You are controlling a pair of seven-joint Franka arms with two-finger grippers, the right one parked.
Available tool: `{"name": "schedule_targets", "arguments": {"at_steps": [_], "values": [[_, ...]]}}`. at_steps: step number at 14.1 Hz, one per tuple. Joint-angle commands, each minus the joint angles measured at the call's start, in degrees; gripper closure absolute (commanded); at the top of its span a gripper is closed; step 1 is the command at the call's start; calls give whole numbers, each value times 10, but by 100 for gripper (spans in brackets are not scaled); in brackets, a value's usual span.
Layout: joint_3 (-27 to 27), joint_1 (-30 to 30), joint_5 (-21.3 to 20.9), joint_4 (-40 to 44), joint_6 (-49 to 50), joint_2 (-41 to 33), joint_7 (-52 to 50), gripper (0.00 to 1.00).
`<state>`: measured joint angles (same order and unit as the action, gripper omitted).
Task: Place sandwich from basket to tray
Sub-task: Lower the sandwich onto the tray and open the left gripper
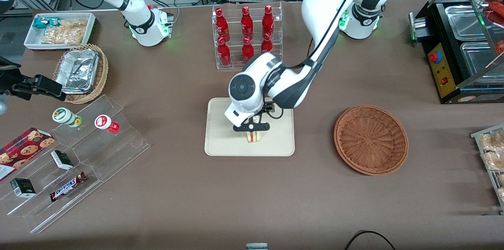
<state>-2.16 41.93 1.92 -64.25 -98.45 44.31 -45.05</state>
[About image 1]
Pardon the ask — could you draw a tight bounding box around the red cola bottle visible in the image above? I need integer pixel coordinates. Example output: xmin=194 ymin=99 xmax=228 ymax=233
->
xmin=262 ymin=5 xmax=274 ymax=40
xmin=241 ymin=6 xmax=254 ymax=40
xmin=261 ymin=33 xmax=273 ymax=54
xmin=215 ymin=8 xmax=230 ymax=42
xmin=217 ymin=37 xmax=232 ymax=66
xmin=242 ymin=37 xmax=255 ymax=64

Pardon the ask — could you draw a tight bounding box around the black food warmer machine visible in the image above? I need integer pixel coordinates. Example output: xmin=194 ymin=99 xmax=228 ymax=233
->
xmin=409 ymin=0 xmax=504 ymax=105

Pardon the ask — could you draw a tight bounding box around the tray of pastries right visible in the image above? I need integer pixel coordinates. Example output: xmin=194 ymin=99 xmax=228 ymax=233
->
xmin=470 ymin=123 xmax=504 ymax=216

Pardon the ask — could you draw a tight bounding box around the clear bag of chips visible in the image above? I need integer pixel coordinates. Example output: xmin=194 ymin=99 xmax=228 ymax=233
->
xmin=58 ymin=19 xmax=88 ymax=30
xmin=41 ymin=26 xmax=85 ymax=45

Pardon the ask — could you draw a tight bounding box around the black floor cable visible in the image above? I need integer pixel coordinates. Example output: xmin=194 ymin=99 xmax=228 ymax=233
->
xmin=345 ymin=231 xmax=396 ymax=250

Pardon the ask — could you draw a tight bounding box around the red lid yogurt bottle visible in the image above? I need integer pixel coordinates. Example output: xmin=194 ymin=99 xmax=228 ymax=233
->
xmin=94 ymin=115 xmax=120 ymax=134

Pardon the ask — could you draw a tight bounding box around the silver foil tray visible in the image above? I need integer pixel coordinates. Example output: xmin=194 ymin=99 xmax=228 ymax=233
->
xmin=55 ymin=49 xmax=100 ymax=94

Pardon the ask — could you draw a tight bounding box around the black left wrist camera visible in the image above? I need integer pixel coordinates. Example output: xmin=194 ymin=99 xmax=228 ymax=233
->
xmin=258 ymin=102 xmax=277 ymax=119

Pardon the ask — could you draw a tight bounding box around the red cookie box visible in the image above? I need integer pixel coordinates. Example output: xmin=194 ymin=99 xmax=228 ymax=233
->
xmin=0 ymin=127 xmax=56 ymax=182

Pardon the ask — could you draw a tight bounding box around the brown round wicker basket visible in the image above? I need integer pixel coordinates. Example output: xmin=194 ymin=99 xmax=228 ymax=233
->
xmin=334 ymin=105 xmax=409 ymax=176

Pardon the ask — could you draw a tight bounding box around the white plastic snack bin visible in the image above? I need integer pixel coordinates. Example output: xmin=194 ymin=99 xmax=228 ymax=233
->
xmin=24 ymin=12 xmax=96 ymax=51

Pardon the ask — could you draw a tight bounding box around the tan oval wicker basket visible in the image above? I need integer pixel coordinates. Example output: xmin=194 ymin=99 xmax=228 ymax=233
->
xmin=53 ymin=44 xmax=109 ymax=104

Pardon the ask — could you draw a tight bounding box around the small black box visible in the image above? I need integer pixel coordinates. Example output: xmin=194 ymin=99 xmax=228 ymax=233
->
xmin=10 ymin=178 xmax=36 ymax=198
xmin=50 ymin=150 xmax=74 ymax=170

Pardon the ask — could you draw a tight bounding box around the green lid yogurt bottle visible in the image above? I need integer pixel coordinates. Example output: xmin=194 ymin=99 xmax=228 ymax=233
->
xmin=52 ymin=107 xmax=83 ymax=128

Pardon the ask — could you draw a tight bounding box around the clear acrylic stepped display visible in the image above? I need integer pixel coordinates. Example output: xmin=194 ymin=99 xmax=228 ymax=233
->
xmin=0 ymin=94 xmax=151 ymax=234

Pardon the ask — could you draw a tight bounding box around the teal snack package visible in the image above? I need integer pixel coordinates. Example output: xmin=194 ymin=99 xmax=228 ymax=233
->
xmin=32 ymin=17 xmax=59 ymax=29

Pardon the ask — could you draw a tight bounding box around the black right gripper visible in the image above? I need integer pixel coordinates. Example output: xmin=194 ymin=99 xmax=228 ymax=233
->
xmin=9 ymin=74 xmax=67 ymax=102

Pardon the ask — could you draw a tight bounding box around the beige plastic tray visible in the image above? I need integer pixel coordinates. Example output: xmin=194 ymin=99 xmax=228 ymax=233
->
xmin=204 ymin=97 xmax=295 ymax=157

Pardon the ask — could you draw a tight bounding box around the clear acrylic bottle rack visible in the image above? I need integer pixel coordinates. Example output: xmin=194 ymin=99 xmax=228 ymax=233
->
xmin=212 ymin=2 xmax=283 ymax=70

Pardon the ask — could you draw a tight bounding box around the steel warmer pan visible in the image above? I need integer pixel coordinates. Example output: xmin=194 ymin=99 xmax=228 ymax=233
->
xmin=445 ymin=5 xmax=487 ymax=41
xmin=460 ymin=41 xmax=504 ymax=76

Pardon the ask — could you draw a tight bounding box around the triangular sandwich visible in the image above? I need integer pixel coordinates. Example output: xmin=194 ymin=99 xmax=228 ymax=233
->
xmin=247 ymin=115 xmax=263 ymax=144

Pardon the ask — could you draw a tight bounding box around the brown Snickers bar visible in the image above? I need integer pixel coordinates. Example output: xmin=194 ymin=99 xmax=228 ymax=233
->
xmin=49 ymin=172 xmax=87 ymax=202

